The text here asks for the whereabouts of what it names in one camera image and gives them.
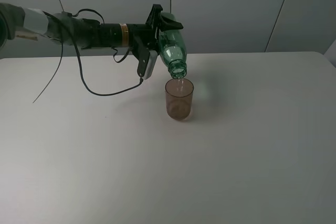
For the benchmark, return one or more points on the green transparent plastic bottle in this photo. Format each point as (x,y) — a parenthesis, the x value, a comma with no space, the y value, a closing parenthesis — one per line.
(173,50)

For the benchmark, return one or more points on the pink translucent plastic cup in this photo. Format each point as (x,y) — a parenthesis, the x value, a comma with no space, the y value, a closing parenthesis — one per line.
(178,97)

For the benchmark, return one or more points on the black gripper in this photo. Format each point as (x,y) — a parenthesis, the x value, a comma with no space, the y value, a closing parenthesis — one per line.
(147,32)

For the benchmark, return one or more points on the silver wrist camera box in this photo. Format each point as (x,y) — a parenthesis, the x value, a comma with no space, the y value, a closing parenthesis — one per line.
(147,59)

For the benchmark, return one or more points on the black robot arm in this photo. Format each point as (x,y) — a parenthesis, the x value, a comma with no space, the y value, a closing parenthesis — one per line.
(68,29)

